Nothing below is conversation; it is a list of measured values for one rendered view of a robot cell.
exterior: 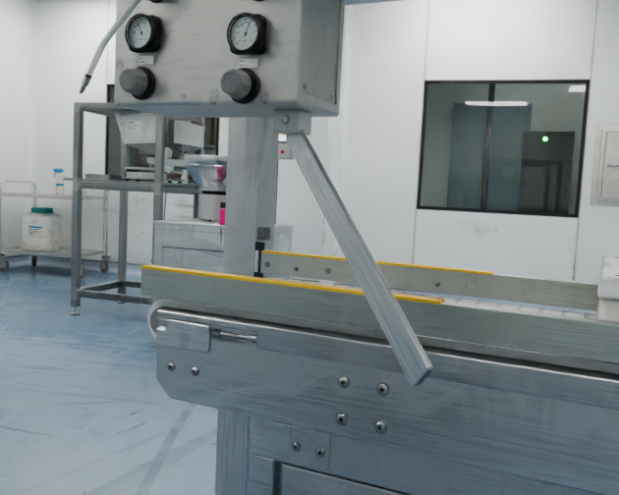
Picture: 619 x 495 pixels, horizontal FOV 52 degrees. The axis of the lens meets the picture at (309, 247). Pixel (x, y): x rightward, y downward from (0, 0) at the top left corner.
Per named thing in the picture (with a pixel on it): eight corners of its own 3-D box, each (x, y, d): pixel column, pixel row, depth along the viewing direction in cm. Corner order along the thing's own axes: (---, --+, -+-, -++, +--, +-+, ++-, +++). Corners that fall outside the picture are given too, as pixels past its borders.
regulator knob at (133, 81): (114, 96, 65) (115, 51, 65) (129, 100, 67) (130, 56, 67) (140, 95, 64) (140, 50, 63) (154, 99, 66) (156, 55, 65)
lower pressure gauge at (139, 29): (123, 51, 65) (124, 14, 65) (132, 54, 67) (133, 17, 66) (152, 49, 64) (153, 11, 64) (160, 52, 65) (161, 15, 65)
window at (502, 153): (416, 208, 588) (424, 80, 578) (417, 208, 589) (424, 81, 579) (578, 217, 547) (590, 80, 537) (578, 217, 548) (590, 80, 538)
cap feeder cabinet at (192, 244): (147, 357, 356) (151, 220, 350) (196, 336, 410) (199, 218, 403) (253, 371, 337) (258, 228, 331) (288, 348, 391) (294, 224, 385)
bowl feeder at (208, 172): (170, 220, 364) (172, 153, 360) (199, 218, 398) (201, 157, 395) (250, 225, 349) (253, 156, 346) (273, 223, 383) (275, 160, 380)
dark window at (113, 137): (104, 189, 686) (106, 83, 677) (105, 189, 688) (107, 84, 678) (216, 195, 647) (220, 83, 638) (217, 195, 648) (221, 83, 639)
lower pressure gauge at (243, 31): (224, 53, 60) (226, 13, 60) (232, 56, 61) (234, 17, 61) (258, 51, 59) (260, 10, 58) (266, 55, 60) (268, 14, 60)
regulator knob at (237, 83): (213, 100, 60) (215, 53, 59) (229, 104, 62) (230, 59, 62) (245, 99, 58) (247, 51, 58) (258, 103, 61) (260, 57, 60)
